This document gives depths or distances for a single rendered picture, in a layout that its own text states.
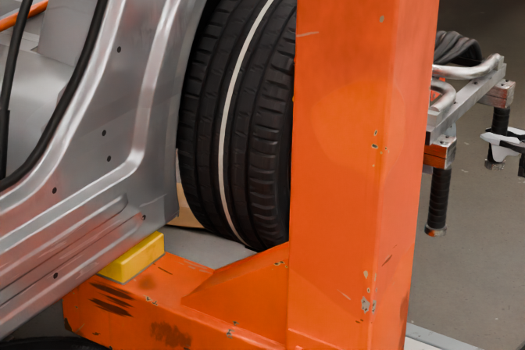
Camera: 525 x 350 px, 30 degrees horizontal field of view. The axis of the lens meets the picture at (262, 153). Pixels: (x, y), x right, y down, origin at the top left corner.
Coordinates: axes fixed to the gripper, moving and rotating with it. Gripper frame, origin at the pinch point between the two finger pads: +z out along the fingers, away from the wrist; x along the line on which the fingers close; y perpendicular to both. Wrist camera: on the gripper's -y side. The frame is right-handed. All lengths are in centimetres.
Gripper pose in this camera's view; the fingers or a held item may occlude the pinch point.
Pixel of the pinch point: (489, 131)
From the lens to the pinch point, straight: 223.6
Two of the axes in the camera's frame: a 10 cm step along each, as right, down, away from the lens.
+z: -8.5, -2.5, 4.6
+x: 5.2, -3.7, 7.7
